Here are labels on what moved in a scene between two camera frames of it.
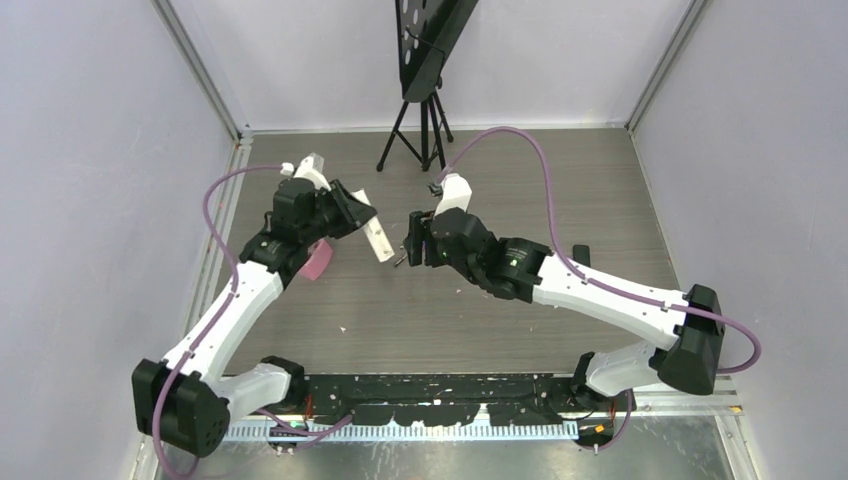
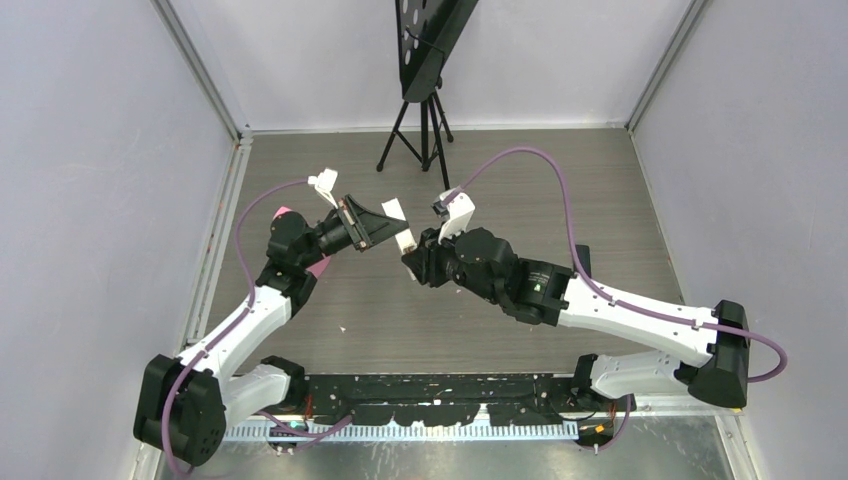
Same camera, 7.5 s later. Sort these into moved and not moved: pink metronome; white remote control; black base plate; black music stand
Moved: white remote control
Not moved: black music stand; pink metronome; black base plate
